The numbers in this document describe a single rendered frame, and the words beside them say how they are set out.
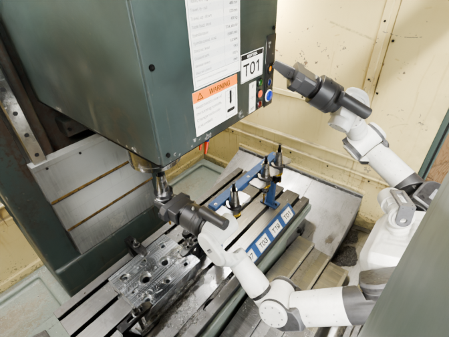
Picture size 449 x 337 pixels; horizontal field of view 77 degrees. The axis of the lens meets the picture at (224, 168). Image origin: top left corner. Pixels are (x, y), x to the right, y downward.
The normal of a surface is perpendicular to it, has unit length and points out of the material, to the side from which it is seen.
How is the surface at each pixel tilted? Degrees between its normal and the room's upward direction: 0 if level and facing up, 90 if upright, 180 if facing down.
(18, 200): 90
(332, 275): 8
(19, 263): 90
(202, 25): 90
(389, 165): 49
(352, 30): 90
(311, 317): 71
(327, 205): 24
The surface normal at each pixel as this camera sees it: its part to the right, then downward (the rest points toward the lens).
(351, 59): -0.64, 0.47
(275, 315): -0.43, 0.25
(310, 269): 0.05, -0.86
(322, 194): -0.29, -0.54
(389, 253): -0.33, -0.88
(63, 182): 0.77, 0.37
